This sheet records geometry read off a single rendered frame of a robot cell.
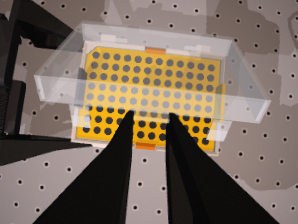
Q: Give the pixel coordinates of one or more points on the clear plastic box lid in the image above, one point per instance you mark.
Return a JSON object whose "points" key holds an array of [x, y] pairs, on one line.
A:
{"points": [[153, 72]]}

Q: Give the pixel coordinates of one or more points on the grey perforated base plate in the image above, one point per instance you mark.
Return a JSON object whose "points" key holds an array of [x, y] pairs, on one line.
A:
{"points": [[261, 158]]}

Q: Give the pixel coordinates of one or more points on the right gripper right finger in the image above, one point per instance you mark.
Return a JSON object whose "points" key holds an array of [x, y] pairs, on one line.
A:
{"points": [[214, 196]]}

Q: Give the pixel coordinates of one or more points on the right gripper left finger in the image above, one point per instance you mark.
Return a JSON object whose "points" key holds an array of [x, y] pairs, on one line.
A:
{"points": [[94, 196]]}

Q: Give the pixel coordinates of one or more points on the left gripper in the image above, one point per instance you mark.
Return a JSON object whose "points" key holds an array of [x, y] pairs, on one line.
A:
{"points": [[31, 21]]}

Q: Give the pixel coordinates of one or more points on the yellow perforated plate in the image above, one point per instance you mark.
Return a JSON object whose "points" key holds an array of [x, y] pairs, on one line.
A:
{"points": [[105, 122]]}

